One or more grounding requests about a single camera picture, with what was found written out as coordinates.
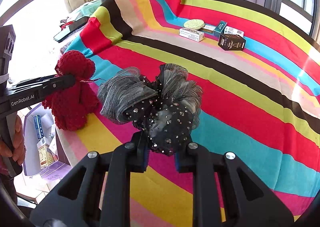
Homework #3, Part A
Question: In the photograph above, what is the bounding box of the beige orange herbal box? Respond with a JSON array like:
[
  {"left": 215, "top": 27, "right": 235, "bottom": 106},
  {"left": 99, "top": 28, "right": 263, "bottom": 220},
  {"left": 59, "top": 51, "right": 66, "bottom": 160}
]
[{"left": 37, "top": 137, "right": 57, "bottom": 169}]

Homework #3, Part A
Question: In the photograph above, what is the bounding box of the green folded cloth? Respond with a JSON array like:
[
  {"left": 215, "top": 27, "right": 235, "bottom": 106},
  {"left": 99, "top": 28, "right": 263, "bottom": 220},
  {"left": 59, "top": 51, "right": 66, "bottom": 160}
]
[{"left": 69, "top": 0, "right": 101, "bottom": 21}]

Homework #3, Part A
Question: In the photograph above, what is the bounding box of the black small box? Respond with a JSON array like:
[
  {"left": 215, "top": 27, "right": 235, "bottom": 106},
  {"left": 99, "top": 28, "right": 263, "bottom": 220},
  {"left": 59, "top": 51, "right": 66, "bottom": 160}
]
[{"left": 217, "top": 34, "right": 246, "bottom": 51}]

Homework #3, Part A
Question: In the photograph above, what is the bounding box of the left hand pink sleeve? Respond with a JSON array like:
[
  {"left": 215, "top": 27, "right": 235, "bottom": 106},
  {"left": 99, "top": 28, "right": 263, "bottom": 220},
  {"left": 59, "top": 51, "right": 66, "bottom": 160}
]
[{"left": 0, "top": 115, "right": 26, "bottom": 175}]

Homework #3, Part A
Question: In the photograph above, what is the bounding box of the dark blue long box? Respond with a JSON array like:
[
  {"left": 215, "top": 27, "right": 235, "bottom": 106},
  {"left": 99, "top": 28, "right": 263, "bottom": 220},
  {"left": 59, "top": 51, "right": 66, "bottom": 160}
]
[{"left": 33, "top": 114, "right": 44, "bottom": 140}]

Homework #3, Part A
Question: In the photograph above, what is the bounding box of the green round sponge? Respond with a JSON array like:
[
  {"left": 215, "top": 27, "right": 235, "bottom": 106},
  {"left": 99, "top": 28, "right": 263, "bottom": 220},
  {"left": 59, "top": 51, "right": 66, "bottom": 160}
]
[{"left": 183, "top": 19, "right": 205, "bottom": 30}]

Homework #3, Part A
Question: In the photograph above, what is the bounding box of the red white folded cloth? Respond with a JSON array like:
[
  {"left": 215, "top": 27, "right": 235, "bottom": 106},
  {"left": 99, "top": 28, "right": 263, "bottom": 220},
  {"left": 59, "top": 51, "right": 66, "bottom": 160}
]
[{"left": 60, "top": 20, "right": 74, "bottom": 30}]

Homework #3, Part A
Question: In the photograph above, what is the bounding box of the teal small box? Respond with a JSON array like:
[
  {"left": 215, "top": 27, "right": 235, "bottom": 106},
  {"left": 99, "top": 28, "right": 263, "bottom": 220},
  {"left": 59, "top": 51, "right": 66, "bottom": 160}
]
[{"left": 213, "top": 21, "right": 227, "bottom": 37}]

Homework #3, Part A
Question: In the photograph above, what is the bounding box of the black tablet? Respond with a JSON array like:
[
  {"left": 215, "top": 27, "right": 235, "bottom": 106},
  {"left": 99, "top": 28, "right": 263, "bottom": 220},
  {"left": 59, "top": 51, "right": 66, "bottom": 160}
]
[{"left": 53, "top": 16, "right": 89, "bottom": 43}]

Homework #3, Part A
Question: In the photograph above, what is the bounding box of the white small box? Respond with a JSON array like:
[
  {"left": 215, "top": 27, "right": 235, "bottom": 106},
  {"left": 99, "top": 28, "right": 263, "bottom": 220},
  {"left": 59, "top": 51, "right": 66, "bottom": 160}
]
[{"left": 179, "top": 28, "right": 204, "bottom": 42}]

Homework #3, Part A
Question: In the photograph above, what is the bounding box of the red knitted cloth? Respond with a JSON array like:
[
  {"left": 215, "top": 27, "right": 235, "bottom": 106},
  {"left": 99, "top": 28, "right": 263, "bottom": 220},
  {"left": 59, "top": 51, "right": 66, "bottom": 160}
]
[{"left": 42, "top": 50, "right": 99, "bottom": 131}]

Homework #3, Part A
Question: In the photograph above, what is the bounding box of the purple cardboard storage box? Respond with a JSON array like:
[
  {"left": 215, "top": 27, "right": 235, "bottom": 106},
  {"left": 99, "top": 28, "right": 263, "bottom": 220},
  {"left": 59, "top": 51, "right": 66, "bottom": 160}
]
[{"left": 23, "top": 104, "right": 71, "bottom": 182}]

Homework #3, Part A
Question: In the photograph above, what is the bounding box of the black sequin scrunchie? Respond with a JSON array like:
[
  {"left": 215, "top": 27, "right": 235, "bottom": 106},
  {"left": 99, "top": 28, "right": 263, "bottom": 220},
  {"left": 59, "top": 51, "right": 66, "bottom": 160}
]
[{"left": 98, "top": 63, "right": 203, "bottom": 156}]

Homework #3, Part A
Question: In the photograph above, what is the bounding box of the pink white long box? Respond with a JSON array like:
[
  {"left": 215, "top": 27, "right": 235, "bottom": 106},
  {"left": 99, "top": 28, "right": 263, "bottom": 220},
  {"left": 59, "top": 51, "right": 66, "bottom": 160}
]
[{"left": 223, "top": 26, "right": 244, "bottom": 37}]

